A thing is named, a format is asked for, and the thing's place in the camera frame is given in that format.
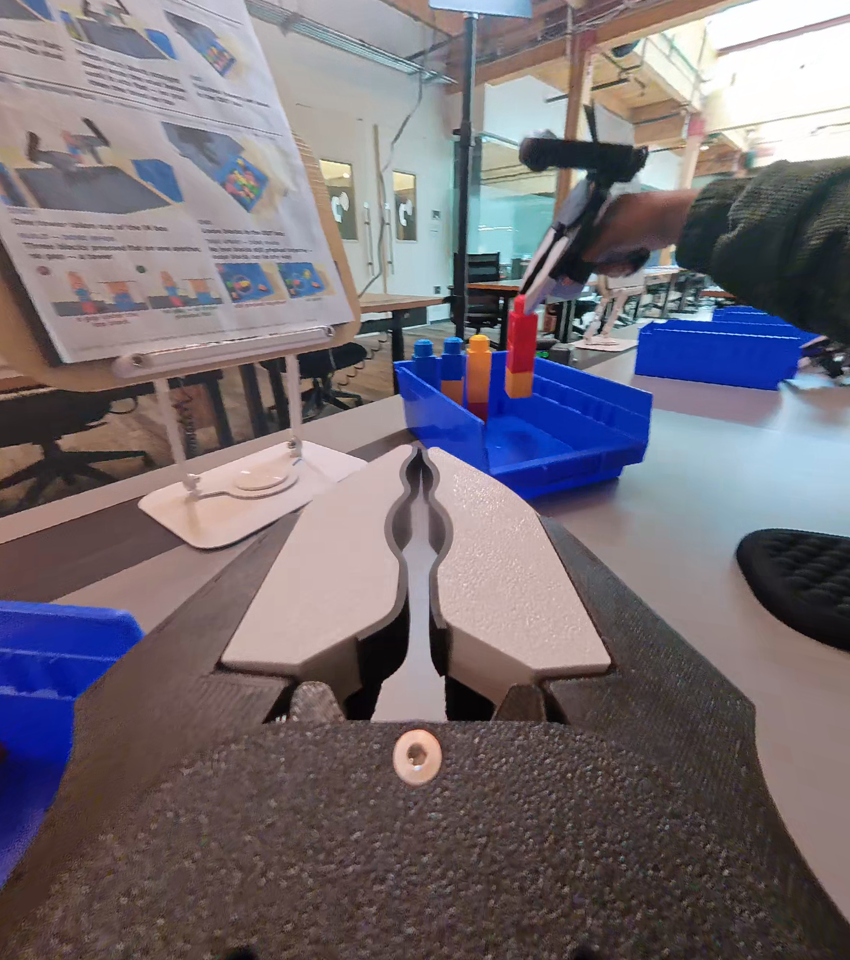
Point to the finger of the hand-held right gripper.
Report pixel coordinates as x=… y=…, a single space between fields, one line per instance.
x=547 y=255
x=560 y=274

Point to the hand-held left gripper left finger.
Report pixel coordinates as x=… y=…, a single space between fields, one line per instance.
x=327 y=585

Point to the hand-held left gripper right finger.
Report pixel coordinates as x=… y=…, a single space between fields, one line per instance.
x=515 y=592

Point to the blue mega block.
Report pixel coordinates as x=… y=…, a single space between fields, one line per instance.
x=425 y=367
x=454 y=356

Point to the blue plastic bin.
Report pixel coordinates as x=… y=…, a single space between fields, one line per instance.
x=582 y=450
x=19 y=660

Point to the person's right forearm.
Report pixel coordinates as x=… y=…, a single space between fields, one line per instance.
x=807 y=255

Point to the person's right hand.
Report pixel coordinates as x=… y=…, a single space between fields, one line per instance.
x=642 y=221

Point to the long wooden table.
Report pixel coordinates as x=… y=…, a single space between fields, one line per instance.
x=496 y=284

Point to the black office chair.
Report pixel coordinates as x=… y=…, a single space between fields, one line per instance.
x=327 y=364
x=34 y=420
x=481 y=285

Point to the white document stand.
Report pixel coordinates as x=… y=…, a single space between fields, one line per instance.
x=244 y=510
x=609 y=343

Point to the black pole stand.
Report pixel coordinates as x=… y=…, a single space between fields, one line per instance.
x=464 y=150

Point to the wooden desk with black legs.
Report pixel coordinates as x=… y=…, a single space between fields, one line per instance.
x=395 y=301
x=214 y=412

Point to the stack of blue bins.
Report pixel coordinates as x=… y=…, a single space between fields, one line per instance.
x=710 y=356

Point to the printed instruction sheet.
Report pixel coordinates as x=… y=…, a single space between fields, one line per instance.
x=132 y=187

